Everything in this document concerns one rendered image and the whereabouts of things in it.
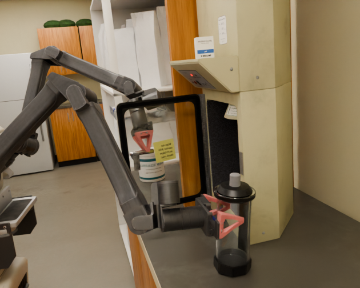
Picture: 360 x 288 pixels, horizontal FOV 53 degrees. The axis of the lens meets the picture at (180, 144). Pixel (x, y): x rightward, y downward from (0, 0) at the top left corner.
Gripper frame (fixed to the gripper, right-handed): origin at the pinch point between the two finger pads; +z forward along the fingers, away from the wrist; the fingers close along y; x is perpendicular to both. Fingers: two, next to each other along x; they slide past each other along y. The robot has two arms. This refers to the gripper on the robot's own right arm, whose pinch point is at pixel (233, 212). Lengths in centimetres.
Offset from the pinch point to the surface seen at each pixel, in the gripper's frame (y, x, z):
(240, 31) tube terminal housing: 12.7, -46.6, 4.9
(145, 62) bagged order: 142, -34, 1
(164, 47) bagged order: 152, -43, 15
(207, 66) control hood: 12.0, -37.4, -4.3
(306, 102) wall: 44, -22, 49
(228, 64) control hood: 12.2, -37.9, 1.8
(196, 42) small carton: 21.4, -43.9, -4.5
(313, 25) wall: 41, -51, 46
